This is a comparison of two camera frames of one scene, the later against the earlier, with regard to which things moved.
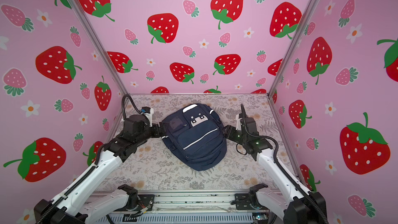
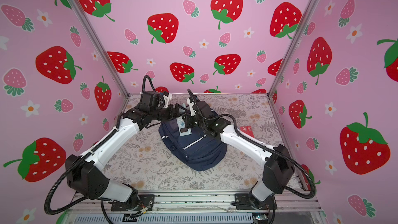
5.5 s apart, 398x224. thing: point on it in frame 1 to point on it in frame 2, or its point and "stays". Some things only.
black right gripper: [229, 131] to [187, 120]
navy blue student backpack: [195, 133] stays
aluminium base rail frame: [189, 208] stays
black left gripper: [162, 131] to [172, 116]
